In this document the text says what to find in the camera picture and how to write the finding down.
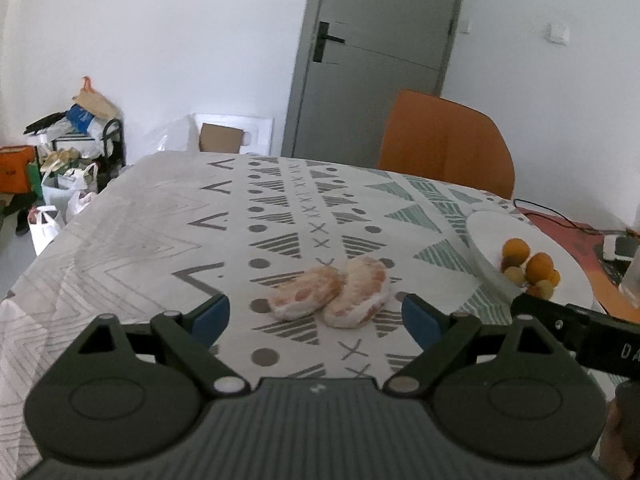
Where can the red printed plastic bag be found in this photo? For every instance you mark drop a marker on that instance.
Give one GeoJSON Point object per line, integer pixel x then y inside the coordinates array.
{"type": "Point", "coordinates": [77, 203]}

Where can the patterned white tablecloth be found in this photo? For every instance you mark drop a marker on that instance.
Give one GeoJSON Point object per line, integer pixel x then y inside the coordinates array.
{"type": "Point", "coordinates": [175, 230]}

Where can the white wall switch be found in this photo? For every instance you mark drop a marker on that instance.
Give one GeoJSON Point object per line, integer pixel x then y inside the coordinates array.
{"type": "Point", "coordinates": [558, 33]}

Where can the black door handle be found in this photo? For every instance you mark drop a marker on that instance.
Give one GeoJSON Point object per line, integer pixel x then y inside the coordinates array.
{"type": "Point", "coordinates": [322, 38]}

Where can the white power adapter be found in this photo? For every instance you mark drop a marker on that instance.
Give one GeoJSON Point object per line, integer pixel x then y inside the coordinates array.
{"type": "Point", "coordinates": [619, 247]}

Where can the brown cardboard box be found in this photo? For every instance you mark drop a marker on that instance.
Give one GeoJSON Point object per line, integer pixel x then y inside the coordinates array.
{"type": "Point", "coordinates": [220, 139]}

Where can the black cart with clutter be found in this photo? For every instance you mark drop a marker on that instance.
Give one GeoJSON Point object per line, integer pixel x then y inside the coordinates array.
{"type": "Point", "coordinates": [61, 143]}

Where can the white plastic bag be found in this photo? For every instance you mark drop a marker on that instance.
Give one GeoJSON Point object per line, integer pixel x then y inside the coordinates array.
{"type": "Point", "coordinates": [44, 225]}

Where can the large orange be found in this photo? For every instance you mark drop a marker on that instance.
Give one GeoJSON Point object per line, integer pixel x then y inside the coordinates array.
{"type": "Point", "coordinates": [539, 267]}

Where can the orange chair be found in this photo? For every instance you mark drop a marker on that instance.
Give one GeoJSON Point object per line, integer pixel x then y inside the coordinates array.
{"type": "Point", "coordinates": [427, 136]}

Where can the white foam board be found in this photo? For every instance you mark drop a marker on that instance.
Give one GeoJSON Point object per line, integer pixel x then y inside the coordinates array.
{"type": "Point", "coordinates": [257, 130]}

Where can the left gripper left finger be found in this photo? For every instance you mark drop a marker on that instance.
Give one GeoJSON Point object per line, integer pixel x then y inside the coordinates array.
{"type": "Point", "coordinates": [185, 340]}

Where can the small orange kumquat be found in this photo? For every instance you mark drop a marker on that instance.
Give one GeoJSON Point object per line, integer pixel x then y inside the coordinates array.
{"type": "Point", "coordinates": [554, 278]}

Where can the brown paper bag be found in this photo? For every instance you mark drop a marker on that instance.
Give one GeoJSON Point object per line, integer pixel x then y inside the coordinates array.
{"type": "Point", "coordinates": [93, 101]}

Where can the large peeled pomelo segment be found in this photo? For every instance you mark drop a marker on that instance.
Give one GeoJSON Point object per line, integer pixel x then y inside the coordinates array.
{"type": "Point", "coordinates": [365, 290]}

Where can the yellowish lychee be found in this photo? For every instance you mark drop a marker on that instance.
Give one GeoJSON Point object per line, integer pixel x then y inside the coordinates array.
{"type": "Point", "coordinates": [515, 275]}

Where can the grey door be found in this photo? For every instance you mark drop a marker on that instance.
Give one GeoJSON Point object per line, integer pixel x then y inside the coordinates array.
{"type": "Point", "coordinates": [339, 108]}

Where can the white round plate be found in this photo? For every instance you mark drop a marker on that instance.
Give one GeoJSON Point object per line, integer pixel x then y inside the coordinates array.
{"type": "Point", "coordinates": [489, 230]}

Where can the right hand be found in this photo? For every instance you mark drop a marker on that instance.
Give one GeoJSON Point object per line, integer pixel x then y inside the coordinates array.
{"type": "Point", "coordinates": [619, 455]}

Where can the red patterned mat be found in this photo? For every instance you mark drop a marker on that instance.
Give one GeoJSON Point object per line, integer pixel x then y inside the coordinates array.
{"type": "Point", "coordinates": [585, 246]}

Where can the orange box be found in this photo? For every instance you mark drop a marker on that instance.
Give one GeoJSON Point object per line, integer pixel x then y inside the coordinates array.
{"type": "Point", "coordinates": [13, 168]}

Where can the small peeled pomelo segment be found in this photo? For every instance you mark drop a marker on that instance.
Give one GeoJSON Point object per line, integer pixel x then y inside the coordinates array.
{"type": "Point", "coordinates": [306, 294]}

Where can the dark red lychee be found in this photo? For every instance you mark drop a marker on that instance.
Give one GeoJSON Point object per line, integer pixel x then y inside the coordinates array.
{"type": "Point", "coordinates": [545, 289]}
{"type": "Point", "coordinates": [512, 260]}

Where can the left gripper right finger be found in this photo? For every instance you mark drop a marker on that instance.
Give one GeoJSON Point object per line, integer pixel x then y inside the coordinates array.
{"type": "Point", "coordinates": [443, 339]}

